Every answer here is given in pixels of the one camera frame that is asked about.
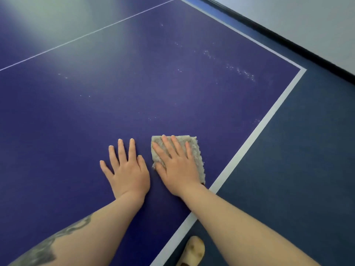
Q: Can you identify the person's left hand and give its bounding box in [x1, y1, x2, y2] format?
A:
[99, 138, 151, 200]

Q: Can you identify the grey cleaning cloth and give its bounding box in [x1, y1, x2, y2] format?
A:
[151, 134, 206, 185]

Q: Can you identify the person's right forearm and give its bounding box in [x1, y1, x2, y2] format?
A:
[180, 184, 321, 266]

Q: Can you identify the person's left forearm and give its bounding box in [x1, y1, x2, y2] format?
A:
[8, 191, 146, 266]

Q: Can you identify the blue table tennis table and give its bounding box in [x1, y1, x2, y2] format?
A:
[0, 0, 307, 266]

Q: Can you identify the person's right hand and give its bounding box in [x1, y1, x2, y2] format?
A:
[152, 134, 204, 198]

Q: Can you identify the cream right slipper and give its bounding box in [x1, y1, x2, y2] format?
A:
[176, 236, 206, 266]

